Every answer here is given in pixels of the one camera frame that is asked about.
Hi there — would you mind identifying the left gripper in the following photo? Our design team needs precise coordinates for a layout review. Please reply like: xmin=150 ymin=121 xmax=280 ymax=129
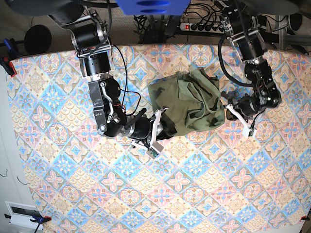
xmin=226 ymin=96 xmax=265 ymax=121

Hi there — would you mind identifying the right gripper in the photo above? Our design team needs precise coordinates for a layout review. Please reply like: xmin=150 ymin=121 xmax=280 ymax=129
xmin=126 ymin=116 xmax=177 ymax=144

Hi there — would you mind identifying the green t-shirt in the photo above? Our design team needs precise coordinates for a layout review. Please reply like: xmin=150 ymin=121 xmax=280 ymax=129
xmin=148 ymin=67 xmax=225 ymax=136

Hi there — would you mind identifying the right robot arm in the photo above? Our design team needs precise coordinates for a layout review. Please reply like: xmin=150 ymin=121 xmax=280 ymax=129
xmin=6 ymin=0 xmax=177 ymax=147

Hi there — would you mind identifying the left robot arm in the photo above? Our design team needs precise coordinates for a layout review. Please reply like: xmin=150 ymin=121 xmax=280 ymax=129
xmin=218 ymin=0 xmax=281 ymax=120

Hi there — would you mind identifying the patterned tablecloth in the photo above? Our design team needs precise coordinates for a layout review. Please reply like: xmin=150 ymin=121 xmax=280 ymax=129
xmin=6 ymin=51 xmax=311 ymax=233

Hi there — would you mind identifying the white power strip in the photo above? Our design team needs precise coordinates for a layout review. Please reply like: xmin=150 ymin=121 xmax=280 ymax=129
xmin=179 ymin=23 xmax=224 ymax=33

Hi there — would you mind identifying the orange clamp lower right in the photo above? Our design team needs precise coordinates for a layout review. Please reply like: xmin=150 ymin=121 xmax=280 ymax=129
xmin=301 ymin=216 xmax=310 ymax=221

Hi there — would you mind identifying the blue clamp lower left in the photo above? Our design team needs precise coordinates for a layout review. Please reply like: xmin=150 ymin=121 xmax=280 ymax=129
xmin=4 ymin=214 xmax=52 ymax=230

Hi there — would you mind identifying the blue clamp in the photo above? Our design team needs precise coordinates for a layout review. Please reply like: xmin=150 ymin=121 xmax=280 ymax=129
xmin=0 ymin=38 xmax=17 ymax=77
xmin=4 ymin=214 xmax=52 ymax=230

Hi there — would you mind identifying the black round stool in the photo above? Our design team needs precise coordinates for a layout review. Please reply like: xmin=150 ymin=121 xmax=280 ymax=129
xmin=24 ymin=25 xmax=52 ymax=55

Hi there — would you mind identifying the blue clamp upper left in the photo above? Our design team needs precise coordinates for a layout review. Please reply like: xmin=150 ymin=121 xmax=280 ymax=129
xmin=0 ymin=38 xmax=17 ymax=77

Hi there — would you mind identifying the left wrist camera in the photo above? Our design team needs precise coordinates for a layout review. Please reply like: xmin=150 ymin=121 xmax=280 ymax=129
xmin=242 ymin=127 xmax=257 ymax=138

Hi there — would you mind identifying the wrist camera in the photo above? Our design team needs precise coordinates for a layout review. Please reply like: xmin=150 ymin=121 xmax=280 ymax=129
xmin=242 ymin=127 xmax=257 ymax=138
xmin=146 ymin=144 xmax=164 ymax=159

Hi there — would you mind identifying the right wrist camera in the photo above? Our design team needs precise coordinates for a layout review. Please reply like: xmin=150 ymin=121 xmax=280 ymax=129
xmin=146 ymin=144 xmax=164 ymax=159

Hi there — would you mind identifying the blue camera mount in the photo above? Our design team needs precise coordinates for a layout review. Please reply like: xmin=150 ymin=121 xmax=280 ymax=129
xmin=116 ymin=0 xmax=190 ymax=16

